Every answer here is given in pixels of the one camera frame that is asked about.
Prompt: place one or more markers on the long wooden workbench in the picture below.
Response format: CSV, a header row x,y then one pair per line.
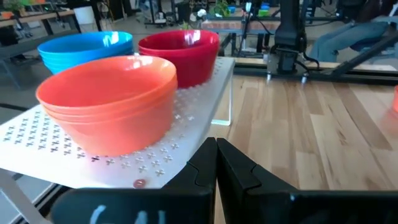
x,y
37,17

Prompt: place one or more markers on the white perforated metal shelf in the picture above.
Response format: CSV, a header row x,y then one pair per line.
x,y
40,146

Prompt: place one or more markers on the leafy green plant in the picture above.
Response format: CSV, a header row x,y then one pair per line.
x,y
220,7

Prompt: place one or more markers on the person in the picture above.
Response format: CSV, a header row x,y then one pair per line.
x,y
345,40

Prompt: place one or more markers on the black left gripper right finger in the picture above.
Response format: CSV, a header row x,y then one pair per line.
x,y
264,205

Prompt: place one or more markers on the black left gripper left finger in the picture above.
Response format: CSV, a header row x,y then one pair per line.
x,y
186,202

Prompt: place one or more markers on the white bin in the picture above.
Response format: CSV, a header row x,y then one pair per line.
x,y
84,15

